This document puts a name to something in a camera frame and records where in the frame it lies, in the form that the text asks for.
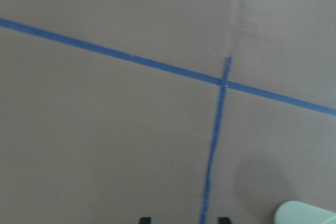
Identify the blue tape line lengthwise left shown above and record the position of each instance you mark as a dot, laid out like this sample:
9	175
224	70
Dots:
214	142

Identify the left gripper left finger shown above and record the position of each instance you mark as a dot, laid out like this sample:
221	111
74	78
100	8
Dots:
145	220

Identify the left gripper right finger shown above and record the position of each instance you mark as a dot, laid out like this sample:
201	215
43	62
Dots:
224	220

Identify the mint green cup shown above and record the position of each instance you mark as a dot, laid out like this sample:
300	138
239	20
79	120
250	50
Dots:
294	212

